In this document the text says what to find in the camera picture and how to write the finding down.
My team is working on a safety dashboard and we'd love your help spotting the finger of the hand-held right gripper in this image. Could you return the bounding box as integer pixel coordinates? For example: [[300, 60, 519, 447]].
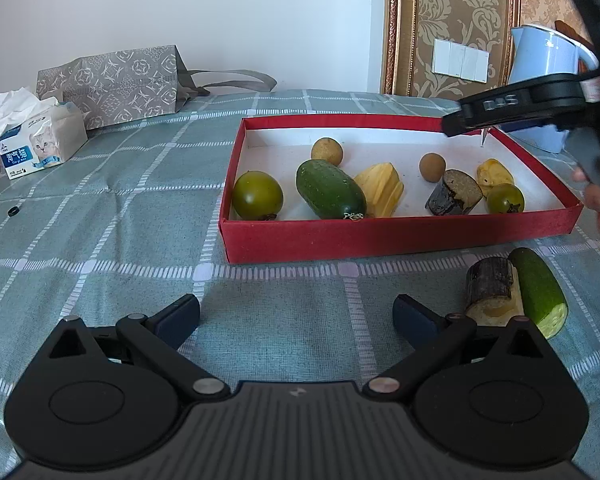
[[441, 82, 533, 138]]

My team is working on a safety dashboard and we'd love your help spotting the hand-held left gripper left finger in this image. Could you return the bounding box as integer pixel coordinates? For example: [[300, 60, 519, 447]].
[[30, 294, 231, 403]]

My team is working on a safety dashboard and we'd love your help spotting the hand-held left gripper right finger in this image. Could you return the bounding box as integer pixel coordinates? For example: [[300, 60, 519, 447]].
[[362, 294, 563, 403]]

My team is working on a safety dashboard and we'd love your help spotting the small brown longan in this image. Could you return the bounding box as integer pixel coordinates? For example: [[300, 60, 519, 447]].
[[419, 153, 447, 182]]

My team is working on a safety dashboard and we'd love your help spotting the red shallow box tray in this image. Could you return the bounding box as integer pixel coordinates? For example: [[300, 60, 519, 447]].
[[219, 114, 584, 265]]

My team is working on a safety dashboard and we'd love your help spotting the dark sugarcane piece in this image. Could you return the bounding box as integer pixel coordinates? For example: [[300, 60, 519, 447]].
[[425, 169, 483, 216], [465, 256, 526, 327]]

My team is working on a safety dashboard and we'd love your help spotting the small green tomato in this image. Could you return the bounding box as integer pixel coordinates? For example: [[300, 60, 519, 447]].
[[486, 183, 525, 214]]

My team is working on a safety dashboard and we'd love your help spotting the cut cucumber piece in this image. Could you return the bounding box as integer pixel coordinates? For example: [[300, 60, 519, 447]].
[[508, 247, 569, 339]]

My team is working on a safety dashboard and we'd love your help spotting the large green tomato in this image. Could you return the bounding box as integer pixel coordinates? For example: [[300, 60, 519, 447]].
[[231, 171, 284, 221]]

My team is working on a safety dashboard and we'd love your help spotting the dark green cucumber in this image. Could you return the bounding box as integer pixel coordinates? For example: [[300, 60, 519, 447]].
[[295, 159, 367, 220]]

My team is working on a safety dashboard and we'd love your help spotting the large brown longan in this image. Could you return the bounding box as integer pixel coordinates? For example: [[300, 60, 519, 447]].
[[311, 137, 343, 167]]

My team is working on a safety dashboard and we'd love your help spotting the light blue electric kettle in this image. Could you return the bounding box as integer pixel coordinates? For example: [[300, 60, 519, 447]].
[[500, 24, 600, 155]]

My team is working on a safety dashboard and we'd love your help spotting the green checkered tablecloth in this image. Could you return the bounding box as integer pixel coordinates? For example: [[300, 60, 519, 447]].
[[0, 89, 600, 480]]

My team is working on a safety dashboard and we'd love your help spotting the tissue pack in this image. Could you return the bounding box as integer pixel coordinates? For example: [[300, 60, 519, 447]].
[[0, 86, 89, 181]]

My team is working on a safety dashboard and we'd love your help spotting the grey patterned gift bag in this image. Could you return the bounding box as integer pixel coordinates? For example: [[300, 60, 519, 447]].
[[36, 44, 278, 131]]

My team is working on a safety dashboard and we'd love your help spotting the white wall light switch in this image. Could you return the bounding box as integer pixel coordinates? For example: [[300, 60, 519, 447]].
[[431, 37, 491, 82]]

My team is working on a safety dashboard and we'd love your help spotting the gold wall frame moulding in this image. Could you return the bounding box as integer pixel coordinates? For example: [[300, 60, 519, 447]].
[[381, 0, 523, 96]]

